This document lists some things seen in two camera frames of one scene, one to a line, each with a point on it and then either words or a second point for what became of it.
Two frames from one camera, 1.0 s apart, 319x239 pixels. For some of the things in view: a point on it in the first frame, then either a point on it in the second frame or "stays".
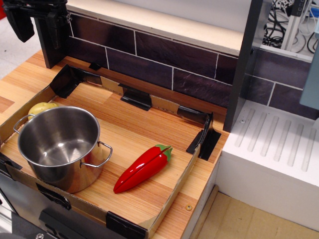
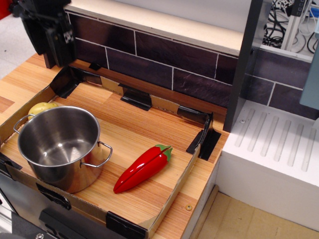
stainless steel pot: (61, 144) stays
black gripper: (19, 13) to (43, 14)
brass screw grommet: (189, 207) stays
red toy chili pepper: (143, 167) stays
